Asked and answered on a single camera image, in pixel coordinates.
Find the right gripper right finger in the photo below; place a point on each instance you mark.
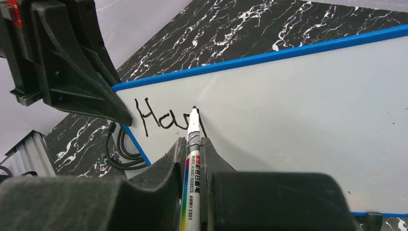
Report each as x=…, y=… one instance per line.
x=268, y=201

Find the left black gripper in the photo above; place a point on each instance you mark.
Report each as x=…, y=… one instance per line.
x=76, y=73

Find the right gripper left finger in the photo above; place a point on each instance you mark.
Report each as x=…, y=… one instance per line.
x=147, y=202

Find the blue framed whiteboard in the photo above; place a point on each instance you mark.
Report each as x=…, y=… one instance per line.
x=338, y=107

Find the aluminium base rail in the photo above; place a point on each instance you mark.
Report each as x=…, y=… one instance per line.
x=29, y=156

